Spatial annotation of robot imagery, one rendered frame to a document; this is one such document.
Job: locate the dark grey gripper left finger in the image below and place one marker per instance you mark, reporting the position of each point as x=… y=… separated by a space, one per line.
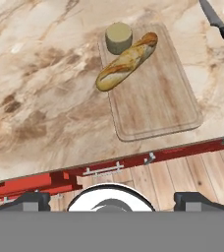
x=32 y=201

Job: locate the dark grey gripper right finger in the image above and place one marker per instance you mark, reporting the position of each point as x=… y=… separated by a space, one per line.
x=191 y=201

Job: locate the wooden cutting board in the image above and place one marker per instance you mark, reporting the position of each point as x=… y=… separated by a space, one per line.
x=153 y=85

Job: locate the round beige cheese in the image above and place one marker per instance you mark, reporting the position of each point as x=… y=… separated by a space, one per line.
x=118 y=37

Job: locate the red cabinet front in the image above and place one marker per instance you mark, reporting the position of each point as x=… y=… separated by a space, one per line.
x=35 y=183

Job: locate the round white and black disc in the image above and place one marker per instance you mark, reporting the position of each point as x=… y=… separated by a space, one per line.
x=109 y=200

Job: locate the golden baguette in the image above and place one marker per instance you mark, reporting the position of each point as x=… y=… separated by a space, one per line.
x=127 y=62

